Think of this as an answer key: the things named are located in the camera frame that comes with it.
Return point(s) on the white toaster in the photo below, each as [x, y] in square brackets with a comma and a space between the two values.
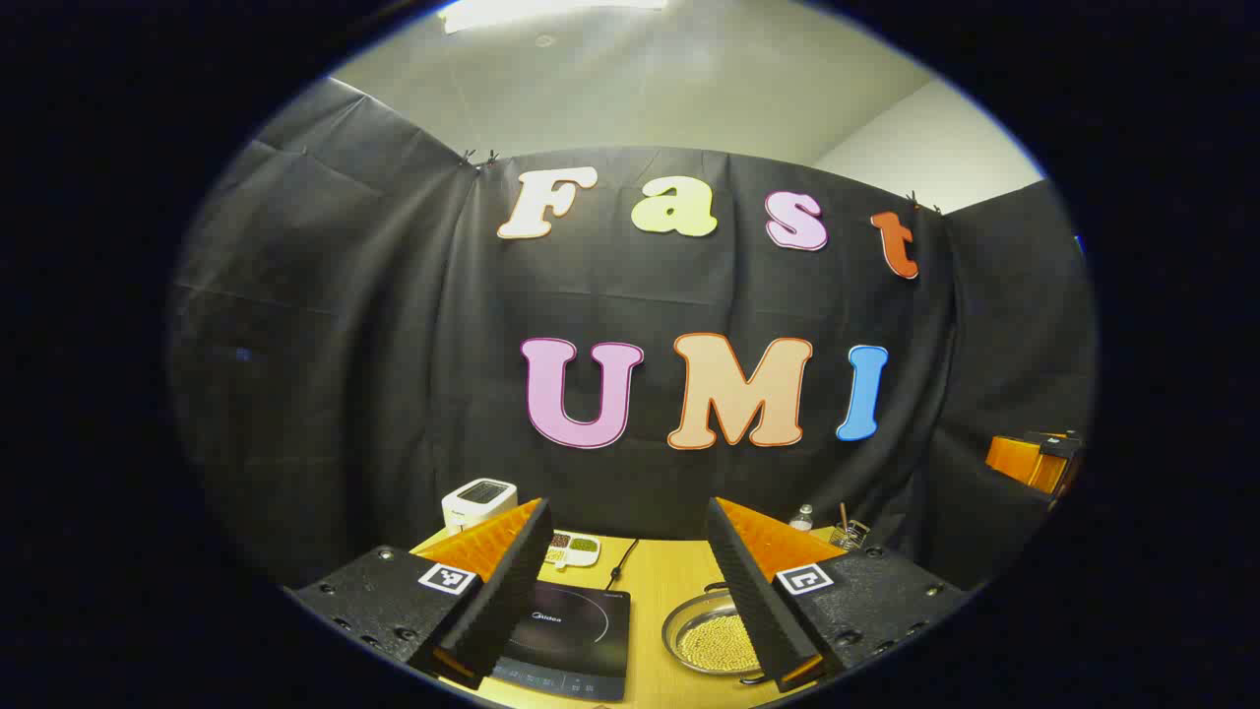
[472, 502]

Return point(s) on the black backdrop cloth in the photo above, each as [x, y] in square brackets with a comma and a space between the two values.
[394, 345]

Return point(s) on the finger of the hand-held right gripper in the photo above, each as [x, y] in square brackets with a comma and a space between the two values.
[1019, 461]

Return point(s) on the white divided dish of beans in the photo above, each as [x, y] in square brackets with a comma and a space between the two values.
[581, 545]

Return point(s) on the plastic bottle with pink label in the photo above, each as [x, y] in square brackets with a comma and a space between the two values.
[802, 520]

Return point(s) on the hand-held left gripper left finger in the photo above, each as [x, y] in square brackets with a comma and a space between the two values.
[502, 611]

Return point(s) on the ceiling light panel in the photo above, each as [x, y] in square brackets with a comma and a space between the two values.
[551, 12]

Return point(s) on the black induction cooktop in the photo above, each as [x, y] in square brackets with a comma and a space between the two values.
[581, 640]

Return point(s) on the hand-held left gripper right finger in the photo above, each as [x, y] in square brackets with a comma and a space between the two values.
[758, 611]

